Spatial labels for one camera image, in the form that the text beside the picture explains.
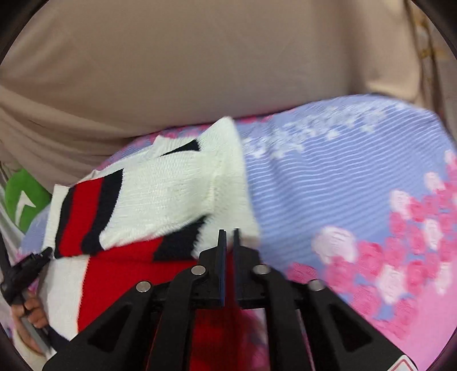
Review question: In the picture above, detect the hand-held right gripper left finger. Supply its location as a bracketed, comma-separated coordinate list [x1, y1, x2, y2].
[43, 229, 227, 371]

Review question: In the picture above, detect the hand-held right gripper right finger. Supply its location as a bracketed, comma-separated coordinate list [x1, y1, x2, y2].
[233, 229, 419, 371]

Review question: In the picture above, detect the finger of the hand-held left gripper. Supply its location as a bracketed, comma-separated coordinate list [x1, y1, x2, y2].
[0, 247, 53, 306]

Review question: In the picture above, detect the white red black knit sweater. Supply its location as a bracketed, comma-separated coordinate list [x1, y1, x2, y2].
[34, 116, 270, 371]

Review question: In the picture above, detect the person's left hand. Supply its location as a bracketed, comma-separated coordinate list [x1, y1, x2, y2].
[11, 292, 49, 354]

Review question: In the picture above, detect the green cushion with white mark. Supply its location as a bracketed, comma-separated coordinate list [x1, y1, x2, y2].
[4, 168, 52, 232]

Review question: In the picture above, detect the pink blue floral bedsheet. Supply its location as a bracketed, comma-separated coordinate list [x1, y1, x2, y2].
[0, 93, 457, 371]

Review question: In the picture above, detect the beige backdrop cloth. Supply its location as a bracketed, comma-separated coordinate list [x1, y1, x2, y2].
[0, 0, 429, 193]

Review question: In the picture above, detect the cream patterned cloth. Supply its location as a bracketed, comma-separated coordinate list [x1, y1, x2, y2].
[407, 0, 451, 118]

